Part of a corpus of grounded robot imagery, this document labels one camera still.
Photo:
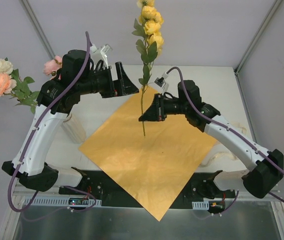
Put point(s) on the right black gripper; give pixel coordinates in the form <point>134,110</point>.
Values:
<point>160,107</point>

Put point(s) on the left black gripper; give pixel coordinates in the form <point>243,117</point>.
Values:
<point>110,81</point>

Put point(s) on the orange wrapping paper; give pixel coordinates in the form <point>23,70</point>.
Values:
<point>151,161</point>

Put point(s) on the pink rose stem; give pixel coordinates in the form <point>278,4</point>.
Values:
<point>51,67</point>

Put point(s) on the cream printed ribbon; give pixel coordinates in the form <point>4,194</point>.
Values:
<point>217,152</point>

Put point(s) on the peach and yellow flower stem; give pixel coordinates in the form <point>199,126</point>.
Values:
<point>18,88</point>

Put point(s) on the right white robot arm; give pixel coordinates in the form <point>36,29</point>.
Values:
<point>264,167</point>

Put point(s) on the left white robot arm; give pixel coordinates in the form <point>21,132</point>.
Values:
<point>79,75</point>

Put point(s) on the white ceramic vase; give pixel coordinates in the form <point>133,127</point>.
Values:
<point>74,129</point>

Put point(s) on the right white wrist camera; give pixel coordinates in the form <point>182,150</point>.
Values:
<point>161,83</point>

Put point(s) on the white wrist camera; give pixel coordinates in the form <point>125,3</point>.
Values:
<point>100,53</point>
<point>161,83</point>

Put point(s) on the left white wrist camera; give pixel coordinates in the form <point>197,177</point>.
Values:
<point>100,53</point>

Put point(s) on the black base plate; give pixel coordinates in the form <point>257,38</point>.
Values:
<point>197,189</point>

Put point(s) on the right white cable duct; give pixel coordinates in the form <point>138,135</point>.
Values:
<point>200,205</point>

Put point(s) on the white cable duct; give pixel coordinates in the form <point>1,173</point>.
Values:
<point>65,202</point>
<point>200,205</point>

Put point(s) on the left aluminium frame post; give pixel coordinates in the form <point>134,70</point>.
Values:
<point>28,9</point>

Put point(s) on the aluminium frame post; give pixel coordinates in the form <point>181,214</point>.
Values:
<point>258,35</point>
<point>28,9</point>

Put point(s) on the left white cable duct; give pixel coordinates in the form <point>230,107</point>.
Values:
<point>65,202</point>

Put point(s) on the right aluminium frame post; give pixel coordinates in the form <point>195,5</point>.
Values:
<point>258,35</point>

